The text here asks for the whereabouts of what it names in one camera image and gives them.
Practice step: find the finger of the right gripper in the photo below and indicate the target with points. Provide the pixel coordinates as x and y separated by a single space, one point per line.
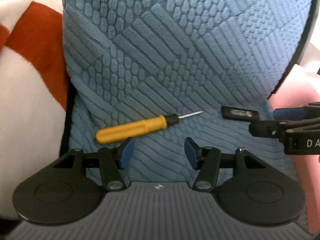
278 128
297 113

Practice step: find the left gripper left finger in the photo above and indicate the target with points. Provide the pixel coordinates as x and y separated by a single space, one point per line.
72 187

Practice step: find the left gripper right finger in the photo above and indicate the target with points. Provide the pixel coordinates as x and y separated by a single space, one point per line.
246 187

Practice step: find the black rectangular stick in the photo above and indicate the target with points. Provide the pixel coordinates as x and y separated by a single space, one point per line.
239 114

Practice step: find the yellow handle screwdriver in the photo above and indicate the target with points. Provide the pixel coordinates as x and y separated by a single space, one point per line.
139 128

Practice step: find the pink cardboard box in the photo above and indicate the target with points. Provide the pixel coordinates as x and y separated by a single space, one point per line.
299 88

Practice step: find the cream folding chair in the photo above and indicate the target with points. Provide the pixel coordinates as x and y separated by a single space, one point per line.
302 44

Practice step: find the red white black blanket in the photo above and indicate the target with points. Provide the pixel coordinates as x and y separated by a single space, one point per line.
33 91

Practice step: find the blue textured sofa cover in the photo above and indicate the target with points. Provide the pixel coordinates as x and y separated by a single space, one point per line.
131 60

